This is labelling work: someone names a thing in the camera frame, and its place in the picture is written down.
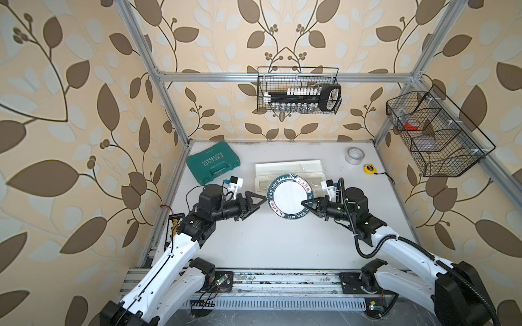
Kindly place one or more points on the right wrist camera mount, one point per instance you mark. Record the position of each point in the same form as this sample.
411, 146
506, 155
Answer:
330, 188

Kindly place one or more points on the green plastic tool case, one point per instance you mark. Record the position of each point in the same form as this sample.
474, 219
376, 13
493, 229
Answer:
213, 162

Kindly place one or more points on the black wire basket wall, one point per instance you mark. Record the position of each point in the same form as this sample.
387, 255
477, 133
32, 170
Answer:
280, 78
450, 141

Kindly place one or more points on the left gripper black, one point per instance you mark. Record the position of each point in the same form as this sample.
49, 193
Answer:
238, 211

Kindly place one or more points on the white plastic wrap dispenser box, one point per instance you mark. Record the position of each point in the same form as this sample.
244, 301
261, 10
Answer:
310, 170

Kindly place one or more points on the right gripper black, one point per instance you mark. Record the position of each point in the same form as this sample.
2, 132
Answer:
320, 200

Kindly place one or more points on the white plate dark green rim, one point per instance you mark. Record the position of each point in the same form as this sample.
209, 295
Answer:
289, 197

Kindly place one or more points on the grey duct tape roll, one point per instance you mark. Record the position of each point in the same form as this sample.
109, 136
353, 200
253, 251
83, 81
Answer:
354, 156

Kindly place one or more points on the black socket set holder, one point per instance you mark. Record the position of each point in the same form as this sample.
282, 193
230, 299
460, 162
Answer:
321, 99

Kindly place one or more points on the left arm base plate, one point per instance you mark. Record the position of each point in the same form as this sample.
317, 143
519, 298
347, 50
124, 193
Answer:
222, 280

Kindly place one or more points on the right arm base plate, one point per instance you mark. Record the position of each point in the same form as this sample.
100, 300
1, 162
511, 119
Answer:
353, 283

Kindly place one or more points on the black wire basket right wall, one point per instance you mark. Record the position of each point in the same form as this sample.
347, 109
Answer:
450, 141

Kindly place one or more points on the black wire basket back wall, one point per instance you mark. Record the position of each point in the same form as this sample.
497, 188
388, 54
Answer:
280, 78

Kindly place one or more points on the aluminium frame front rail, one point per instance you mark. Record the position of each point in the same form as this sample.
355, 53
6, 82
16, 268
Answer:
282, 282

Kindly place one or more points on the red item in basket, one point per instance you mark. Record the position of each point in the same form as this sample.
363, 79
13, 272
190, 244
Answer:
412, 125

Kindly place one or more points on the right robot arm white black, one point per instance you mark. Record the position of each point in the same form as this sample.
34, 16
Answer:
454, 293

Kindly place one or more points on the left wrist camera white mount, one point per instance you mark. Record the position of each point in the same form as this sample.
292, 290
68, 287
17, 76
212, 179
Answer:
234, 185

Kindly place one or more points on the yellow tape measure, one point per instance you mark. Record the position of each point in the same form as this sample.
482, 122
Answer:
370, 169

